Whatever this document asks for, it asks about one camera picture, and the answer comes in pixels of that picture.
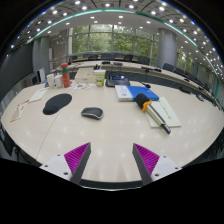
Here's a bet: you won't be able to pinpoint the red and white leaflet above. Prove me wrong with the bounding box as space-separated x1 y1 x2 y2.
10 99 31 123

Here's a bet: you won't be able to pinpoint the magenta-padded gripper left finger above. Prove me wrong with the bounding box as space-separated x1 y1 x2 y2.
39 142 92 185

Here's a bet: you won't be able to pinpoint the beige cardboard box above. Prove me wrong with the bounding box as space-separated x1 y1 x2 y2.
74 68 98 84

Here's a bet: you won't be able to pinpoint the black mouse pad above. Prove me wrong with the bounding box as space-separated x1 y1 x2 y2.
42 93 73 116

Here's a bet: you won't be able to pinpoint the green printed paper drink cup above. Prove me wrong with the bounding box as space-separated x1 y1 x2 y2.
93 69 107 88

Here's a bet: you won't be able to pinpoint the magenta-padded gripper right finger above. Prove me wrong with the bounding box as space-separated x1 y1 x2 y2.
132 143 183 186

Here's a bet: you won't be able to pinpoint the black conference microphone unit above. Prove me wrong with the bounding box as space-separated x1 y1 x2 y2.
105 73 152 89

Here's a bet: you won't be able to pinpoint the ceiling spot lights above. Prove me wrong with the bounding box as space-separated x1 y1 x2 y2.
9 0 224 81

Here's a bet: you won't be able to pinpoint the stack of white paper cups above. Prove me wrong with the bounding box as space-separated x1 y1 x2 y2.
46 73 56 89

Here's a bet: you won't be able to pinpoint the handheld microphone with orange ring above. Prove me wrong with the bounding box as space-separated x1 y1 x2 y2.
134 93 172 135

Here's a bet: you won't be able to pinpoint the red bottle with green band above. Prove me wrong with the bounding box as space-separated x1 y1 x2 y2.
60 62 72 89

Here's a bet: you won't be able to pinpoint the row of dark office chairs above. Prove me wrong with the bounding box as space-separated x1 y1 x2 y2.
68 52 208 84

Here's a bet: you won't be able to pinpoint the black computer mouse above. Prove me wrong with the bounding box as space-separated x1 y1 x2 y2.
80 106 104 120

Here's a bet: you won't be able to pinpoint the blue and white book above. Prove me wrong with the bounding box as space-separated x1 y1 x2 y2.
114 84 160 102

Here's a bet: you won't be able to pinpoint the pale green notebook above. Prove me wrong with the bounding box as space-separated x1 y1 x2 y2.
145 96 183 129

